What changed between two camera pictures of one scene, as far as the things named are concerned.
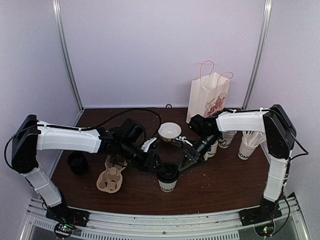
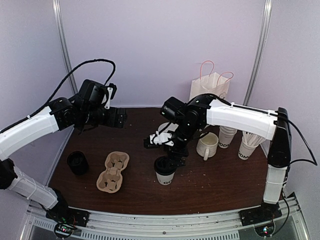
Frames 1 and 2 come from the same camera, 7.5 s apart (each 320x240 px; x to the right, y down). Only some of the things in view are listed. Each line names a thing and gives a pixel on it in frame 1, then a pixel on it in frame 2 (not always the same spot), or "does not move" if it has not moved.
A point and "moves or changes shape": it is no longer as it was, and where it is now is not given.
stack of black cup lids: (78, 162) does not move
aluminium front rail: (218, 226) does not move
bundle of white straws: (253, 138) does not move
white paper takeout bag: (207, 95) does not move
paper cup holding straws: (245, 151) does not move
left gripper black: (145, 165) to (111, 121)
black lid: (168, 172) moves or changes shape
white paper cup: (167, 187) to (165, 179)
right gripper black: (191, 152) to (180, 161)
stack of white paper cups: (227, 136) does not move
